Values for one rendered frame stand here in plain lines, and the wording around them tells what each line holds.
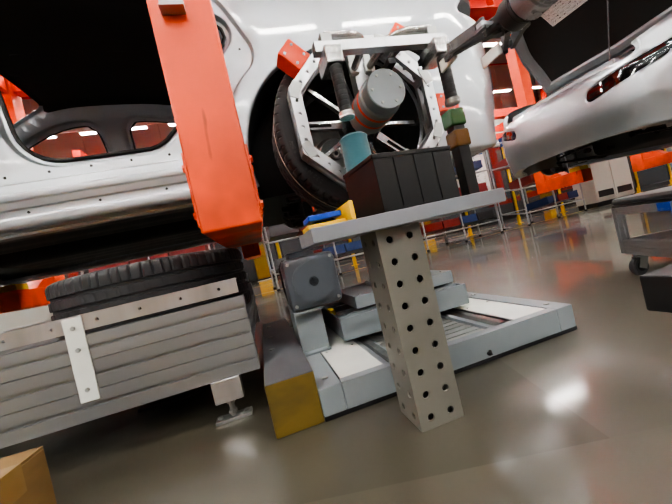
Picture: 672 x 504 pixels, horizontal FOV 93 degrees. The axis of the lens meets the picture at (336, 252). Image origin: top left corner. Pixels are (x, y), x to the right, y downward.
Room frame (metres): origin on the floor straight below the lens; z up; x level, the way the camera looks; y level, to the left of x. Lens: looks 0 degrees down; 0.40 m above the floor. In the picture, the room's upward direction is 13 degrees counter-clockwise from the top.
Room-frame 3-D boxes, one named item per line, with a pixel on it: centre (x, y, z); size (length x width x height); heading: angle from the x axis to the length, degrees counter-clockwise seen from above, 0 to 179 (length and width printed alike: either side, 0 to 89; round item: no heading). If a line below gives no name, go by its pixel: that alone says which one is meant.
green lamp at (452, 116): (0.76, -0.34, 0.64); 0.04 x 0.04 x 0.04; 14
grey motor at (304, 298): (1.23, 0.14, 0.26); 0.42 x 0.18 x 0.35; 14
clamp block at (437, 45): (0.99, -0.44, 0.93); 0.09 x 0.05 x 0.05; 14
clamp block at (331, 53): (0.91, -0.11, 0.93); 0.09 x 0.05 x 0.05; 14
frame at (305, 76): (1.15, -0.23, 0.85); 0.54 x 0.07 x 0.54; 104
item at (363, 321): (1.31, -0.16, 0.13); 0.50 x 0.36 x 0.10; 104
